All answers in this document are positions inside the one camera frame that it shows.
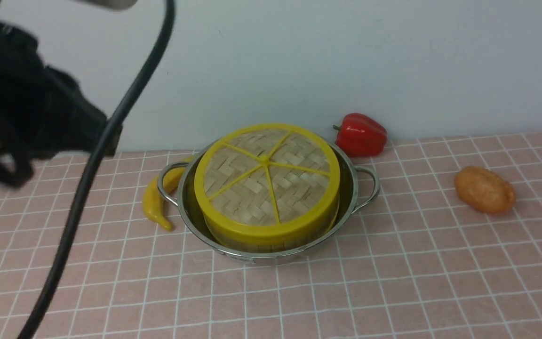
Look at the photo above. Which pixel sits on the red bell pepper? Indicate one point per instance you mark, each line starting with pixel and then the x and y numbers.
pixel 360 136

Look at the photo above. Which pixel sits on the orange potato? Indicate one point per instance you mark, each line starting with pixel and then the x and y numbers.
pixel 484 190

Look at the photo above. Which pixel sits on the yellow woven bamboo steamer lid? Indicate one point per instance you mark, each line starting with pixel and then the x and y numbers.
pixel 267 171

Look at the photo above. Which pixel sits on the stainless steel pot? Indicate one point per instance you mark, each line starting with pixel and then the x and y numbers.
pixel 193 217

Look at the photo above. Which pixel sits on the yellow plastic banana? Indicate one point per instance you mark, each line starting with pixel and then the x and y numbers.
pixel 153 202

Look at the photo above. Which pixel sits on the yellow bamboo steamer basket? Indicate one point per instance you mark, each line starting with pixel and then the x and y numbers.
pixel 271 238

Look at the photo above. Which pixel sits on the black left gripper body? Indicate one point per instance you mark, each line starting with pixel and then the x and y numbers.
pixel 42 109

